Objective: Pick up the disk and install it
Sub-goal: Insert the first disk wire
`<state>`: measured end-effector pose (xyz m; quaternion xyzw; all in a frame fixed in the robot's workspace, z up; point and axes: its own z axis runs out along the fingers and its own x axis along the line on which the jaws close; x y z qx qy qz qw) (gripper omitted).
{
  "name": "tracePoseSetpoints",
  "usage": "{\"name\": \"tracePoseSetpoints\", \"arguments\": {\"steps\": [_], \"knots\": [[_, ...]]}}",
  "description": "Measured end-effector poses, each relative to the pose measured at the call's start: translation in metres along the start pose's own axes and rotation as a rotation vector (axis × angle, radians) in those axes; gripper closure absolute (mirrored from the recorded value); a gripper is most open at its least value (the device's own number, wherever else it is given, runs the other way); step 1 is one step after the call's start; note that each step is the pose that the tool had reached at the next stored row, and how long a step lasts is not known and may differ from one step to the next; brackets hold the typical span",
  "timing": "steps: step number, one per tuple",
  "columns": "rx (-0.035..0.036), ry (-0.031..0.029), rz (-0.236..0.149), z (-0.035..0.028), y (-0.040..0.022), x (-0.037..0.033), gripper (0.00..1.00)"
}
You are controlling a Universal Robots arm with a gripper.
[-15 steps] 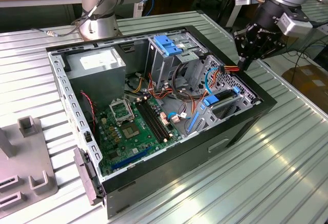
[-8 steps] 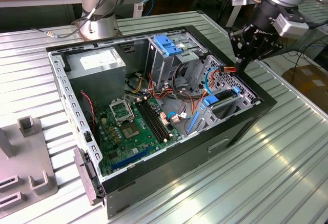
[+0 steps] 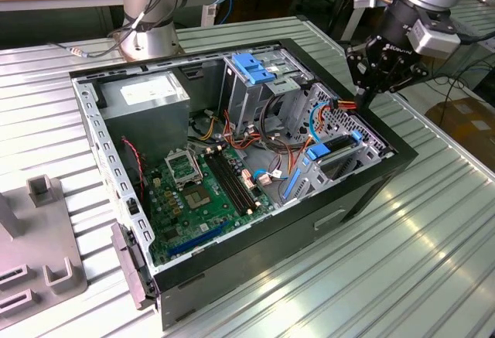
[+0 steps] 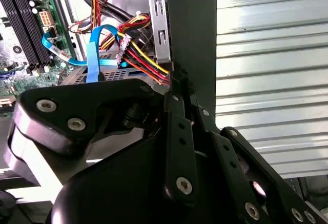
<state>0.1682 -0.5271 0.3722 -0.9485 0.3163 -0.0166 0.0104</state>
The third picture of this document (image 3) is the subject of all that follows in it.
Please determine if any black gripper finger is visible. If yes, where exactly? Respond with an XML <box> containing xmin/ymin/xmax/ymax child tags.
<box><xmin>376</xmin><ymin>53</ymin><xmax>430</xmax><ymax>96</ymax></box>
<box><xmin>345</xmin><ymin>37</ymin><xmax>383</xmax><ymax>113</ymax></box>

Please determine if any perforated silver disk bay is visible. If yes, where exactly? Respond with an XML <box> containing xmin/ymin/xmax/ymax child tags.
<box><xmin>278</xmin><ymin>81</ymin><xmax>390</xmax><ymax>206</ymax></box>

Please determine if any brown cardboard box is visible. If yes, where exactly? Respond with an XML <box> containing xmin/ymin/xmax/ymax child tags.
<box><xmin>424</xmin><ymin>96</ymin><xmax>495</xmax><ymax>155</ymax></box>

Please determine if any slatted metal side table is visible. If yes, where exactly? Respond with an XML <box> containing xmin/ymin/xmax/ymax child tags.
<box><xmin>448</xmin><ymin>0</ymin><xmax>495</xmax><ymax>55</ymax></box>

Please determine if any blue plastic cage latch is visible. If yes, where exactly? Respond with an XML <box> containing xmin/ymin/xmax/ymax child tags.
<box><xmin>233</xmin><ymin>53</ymin><xmax>277</xmax><ymax>86</ymax></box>

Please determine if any black RAM slot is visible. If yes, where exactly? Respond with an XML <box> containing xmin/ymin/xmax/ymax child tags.
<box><xmin>218</xmin><ymin>146</ymin><xmax>261</xmax><ymax>208</ymax></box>
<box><xmin>203</xmin><ymin>151</ymin><xmax>248</xmax><ymax>218</ymax></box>
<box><xmin>209</xmin><ymin>149</ymin><xmax>253</xmax><ymax>216</ymax></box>
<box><xmin>213</xmin><ymin>148</ymin><xmax>257</xmax><ymax>212</ymax></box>

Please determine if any black open PC case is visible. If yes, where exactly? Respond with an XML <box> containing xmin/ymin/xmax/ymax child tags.
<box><xmin>68</xmin><ymin>38</ymin><xmax>421</xmax><ymax>331</ymax></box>

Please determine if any CPU socket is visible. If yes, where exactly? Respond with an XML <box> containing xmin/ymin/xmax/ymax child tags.
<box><xmin>183</xmin><ymin>183</ymin><xmax>213</xmax><ymax>211</ymax></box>

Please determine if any grey power supply box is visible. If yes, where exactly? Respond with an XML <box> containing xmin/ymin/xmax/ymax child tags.
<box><xmin>96</xmin><ymin>70</ymin><xmax>193</xmax><ymax>165</ymax></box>

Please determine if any blue expansion slot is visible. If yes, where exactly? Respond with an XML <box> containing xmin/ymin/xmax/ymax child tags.
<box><xmin>167</xmin><ymin>219</ymin><xmax>230</xmax><ymax>258</ymax></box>

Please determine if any green motherboard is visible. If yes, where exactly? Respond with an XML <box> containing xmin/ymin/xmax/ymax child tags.
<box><xmin>145</xmin><ymin>142</ymin><xmax>278</xmax><ymax>268</ymax></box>

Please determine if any black case fan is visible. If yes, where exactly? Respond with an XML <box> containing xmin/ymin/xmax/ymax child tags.
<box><xmin>123</xmin><ymin>140</ymin><xmax>152</xmax><ymax>217</ymax></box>

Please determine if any grey parts rack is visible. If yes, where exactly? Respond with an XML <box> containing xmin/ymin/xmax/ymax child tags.
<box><xmin>0</xmin><ymin>173</ymin><xmax>89</xmax><ymax>322</ymax></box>

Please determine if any orange power wire with connector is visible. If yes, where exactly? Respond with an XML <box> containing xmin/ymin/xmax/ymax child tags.
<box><xmin>319</xmin><ymin>97</ymin><xmax>359</xmax><ymax>130</ymax></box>

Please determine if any blue data wire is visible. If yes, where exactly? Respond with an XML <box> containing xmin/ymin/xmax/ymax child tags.
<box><xmin>310</xmin><ymin>100</ymin><xmax>333</xmax><ymax>144</ymax></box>

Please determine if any thin blue wire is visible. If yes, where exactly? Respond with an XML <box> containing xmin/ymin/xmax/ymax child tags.
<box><xmin>253</xmin><ymin>166</ymin><xmax>290</xmax><ymax>183</ymax></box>

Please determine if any orange red wire bundle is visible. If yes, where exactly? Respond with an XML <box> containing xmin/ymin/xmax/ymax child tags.
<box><xmin>187</xmin><ymin>94</ymin><xmax>310</xmax><ymax>172</ymax></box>

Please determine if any yellow black wire bundle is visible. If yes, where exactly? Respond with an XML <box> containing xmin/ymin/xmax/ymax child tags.
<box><xmin>199</xmin><ymin>116</ymin><xmax>218</xmax><ymax>142</ymax></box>

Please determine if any metal socket cover frame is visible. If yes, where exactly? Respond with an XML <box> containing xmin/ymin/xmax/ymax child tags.
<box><xmin>164</xmin><ymin>147</ymin><xmax>204</xmax><ymax>190</ymax></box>

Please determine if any red black twisted wire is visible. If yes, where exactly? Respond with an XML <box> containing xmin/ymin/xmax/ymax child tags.
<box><xmin>121</xmin><ymin>135</ymin><xmax>147</xmax><ymax>202</ymax></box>

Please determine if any grey cable with metal connector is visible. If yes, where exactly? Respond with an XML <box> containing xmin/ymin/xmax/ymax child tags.
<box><xmin>49</xmin><ymin>39</ymin><xmax>128</xmax><ymax>60</ymax></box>

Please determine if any grey plastic rear bracket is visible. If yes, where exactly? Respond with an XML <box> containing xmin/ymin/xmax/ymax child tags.
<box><xmin>110</xmin><ymin>221</ymin><xmax>156</xmax><ymax>312</ymax></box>

